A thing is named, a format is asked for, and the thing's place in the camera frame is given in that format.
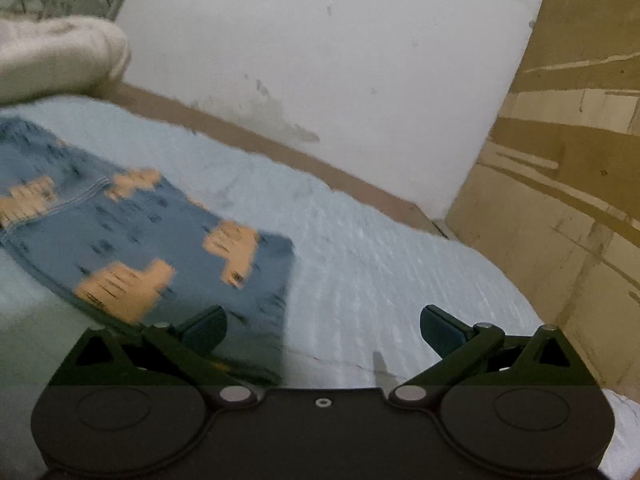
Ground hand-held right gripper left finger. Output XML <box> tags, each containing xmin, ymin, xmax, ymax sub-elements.
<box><xmin>47</xmin><ymin>305</ymin><xmax>258</xmax><ymax>409</ymax></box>

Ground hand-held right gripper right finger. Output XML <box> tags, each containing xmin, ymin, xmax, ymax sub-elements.
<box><xmin>390</xmin><ymin>305</ymin><xmax>598</xmax><ymax>409</ymax></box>

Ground blue pants with orange cars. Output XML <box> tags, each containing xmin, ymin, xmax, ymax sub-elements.
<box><xmin>0</xmin><ymin>116</ymin><xmax>296</xmax><ymax>386</ymax></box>

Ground light blue quilted bed sheet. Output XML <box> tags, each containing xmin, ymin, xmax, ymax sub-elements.
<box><xmin>0</xmin><ymin>95</ymin><xmax>556</xmax><ymax>391</ymax></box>

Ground brown wooden bed base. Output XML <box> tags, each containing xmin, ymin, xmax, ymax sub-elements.
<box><xmin>95</xmin><ymin>82</ymin><xmax>456</xmax><ymax>241</ymax></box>

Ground white cloth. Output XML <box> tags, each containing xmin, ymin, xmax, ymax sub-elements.
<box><xmin>600</xmin><ymin>389</ymin><xmax>640</xmax><ymax>480</ymax></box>

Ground pale pink rolled quilt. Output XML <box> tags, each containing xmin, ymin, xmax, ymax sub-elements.
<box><xmin>0</xmin><ymin>15</ymin><xmax>132</xmax><ymax>106</ymax></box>

